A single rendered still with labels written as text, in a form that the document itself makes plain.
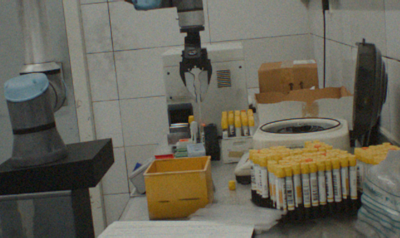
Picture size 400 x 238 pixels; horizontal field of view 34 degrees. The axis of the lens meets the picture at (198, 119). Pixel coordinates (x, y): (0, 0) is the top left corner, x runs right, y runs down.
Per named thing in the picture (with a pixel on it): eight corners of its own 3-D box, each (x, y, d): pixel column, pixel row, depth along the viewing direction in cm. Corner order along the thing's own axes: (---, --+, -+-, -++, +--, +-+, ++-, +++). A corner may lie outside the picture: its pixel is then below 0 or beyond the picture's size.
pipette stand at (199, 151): (184, 183, 166) (180, 145, 164) (212, 181, 166) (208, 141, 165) (186, 194, 156) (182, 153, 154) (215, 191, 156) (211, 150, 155)
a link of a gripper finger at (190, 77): (198, 100, 192) (196, 68, 191) (197, 102, 186) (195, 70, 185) (187, 101, 192) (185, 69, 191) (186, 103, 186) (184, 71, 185)
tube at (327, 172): (330, 213, 131) (326, 160, 129) (325, 211, 132) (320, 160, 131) (337, 211, 131) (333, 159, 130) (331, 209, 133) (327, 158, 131)
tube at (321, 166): (325, 214, 130) (322, 161, 128) (317, 213, 131) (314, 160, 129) (329, 211, 131) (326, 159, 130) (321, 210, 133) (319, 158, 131)
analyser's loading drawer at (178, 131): (173, 134, 225) (172, 119, 224) (192, 132, 224) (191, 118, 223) (168, 146, 204) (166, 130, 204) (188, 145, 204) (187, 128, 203)
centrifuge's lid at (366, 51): (354, 35, 168) (387, 36, 167) (346, 130, 173) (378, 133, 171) (356, 40, 148) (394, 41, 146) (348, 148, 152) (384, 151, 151)
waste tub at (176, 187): (157, 201, 152) (153, 159, 151) (214, 198, 151) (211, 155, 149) (147, 220, 139) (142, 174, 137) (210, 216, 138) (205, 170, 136)
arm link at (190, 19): (203, 10, 181) (173, 13, 181) (205, 27, 181) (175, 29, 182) (204, 10, 188) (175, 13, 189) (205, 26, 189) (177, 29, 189)
